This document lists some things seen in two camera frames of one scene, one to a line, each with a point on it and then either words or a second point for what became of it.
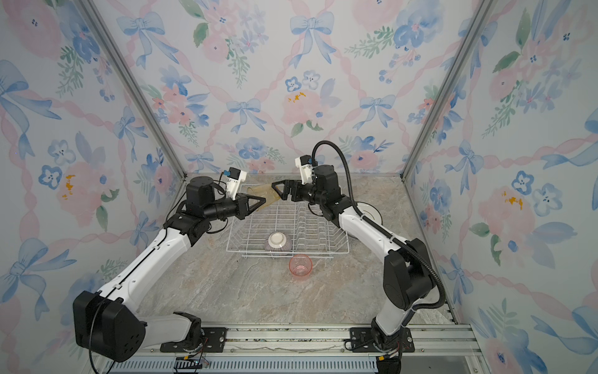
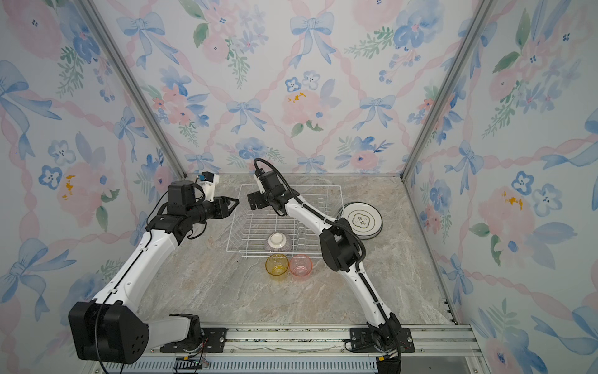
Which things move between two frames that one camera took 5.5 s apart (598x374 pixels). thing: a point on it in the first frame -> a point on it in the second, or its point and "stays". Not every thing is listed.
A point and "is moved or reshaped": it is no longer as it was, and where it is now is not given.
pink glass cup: x=300 y=266 stays
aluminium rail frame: x=270 y=349 stays
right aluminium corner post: x=483 y=13 stays
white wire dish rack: x=286 y=229 stays
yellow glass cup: x=265 y=191 is moved or reshaped
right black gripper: x=287 y=186 -> x=256 y=198
